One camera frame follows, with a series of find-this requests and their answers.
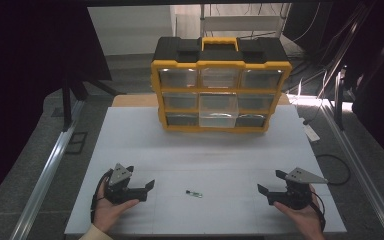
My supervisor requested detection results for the clear plastic drawer pulled out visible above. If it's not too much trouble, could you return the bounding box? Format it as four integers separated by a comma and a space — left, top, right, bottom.
198, 92, 240, 129

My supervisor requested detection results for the wooden board under table top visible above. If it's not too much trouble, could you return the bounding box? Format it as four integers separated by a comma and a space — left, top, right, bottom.
111, 93, 292, 108

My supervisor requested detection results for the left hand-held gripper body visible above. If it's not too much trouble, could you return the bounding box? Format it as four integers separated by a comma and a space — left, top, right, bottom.
103, 162, 135, 205

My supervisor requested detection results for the person's right hand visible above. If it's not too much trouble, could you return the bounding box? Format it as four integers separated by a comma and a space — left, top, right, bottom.
273, 185, 327, 240

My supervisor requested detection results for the aluminium frame rail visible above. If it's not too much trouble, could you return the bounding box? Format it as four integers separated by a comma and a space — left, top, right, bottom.
9, 99, 87, 240
319, 98, 384, 240

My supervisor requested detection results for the set of clear organizer drawers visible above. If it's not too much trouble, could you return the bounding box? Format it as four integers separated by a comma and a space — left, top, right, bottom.
158, 67, 284, 128

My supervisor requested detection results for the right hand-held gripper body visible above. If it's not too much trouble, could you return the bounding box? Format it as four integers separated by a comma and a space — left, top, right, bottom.
284, 166, 329, 211

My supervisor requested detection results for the black looped floor cable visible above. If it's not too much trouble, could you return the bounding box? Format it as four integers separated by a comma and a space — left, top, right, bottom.
315, 153, 352, 187

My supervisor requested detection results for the black rectangular floor frame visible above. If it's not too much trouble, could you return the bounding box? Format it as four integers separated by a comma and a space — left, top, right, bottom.
64, 131, 89, 155

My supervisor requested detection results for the black upright post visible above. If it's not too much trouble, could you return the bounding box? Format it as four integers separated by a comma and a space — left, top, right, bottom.
333, 65, 348, 131

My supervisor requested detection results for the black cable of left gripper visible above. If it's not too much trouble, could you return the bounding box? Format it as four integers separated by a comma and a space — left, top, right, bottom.
90, 168, 114, 224

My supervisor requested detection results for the dark curtain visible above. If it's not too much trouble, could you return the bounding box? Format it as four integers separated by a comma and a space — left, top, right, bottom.
0, 0, 113, 214
326, 0, 384, 174

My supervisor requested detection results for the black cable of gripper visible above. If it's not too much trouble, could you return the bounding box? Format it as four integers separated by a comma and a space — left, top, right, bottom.
90, 168, 114, 224
310, 191, 327, 232

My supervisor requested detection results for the person's left hand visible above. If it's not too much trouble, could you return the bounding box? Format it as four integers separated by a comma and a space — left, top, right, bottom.
92, 181, 141, 234

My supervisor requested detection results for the white metal rack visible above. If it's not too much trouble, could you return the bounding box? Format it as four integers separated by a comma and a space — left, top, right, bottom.
199, 3, 292, 40

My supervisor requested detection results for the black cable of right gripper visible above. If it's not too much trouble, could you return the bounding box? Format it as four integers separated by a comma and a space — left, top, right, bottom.
310, 191, 327, 232

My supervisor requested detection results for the white tag with plug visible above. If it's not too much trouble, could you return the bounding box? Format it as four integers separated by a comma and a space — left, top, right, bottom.
302, 119, 321, 143

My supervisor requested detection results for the yellow and black drawer organizer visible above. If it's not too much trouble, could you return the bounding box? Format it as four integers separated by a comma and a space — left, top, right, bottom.
150, 36, 293, 134

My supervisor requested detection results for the black metal stand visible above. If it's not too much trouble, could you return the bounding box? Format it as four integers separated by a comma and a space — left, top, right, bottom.
60, 68, 127, 133

